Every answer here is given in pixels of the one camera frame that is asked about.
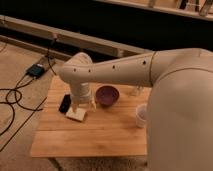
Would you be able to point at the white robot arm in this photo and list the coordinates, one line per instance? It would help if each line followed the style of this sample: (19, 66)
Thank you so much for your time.
(180, 105)

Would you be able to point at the black rectangular device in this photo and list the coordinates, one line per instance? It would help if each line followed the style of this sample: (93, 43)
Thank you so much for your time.
(65, 104)

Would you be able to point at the purple bowl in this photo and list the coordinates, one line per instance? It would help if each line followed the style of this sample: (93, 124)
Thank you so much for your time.
(107, 96)

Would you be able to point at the white sponge block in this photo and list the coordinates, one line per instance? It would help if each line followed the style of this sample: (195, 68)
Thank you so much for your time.
(78, 115)

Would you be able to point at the black power adapter box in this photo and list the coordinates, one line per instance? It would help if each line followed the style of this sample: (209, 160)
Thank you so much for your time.
(35, 71)

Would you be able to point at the wooden table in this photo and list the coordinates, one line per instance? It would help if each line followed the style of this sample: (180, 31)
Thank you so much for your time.
(105, 132)

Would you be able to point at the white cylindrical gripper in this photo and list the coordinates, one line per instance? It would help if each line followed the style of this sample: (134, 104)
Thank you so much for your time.
(81, 94)

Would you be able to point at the white ceramic cup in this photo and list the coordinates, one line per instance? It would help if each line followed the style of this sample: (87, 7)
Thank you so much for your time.
(140, 115)

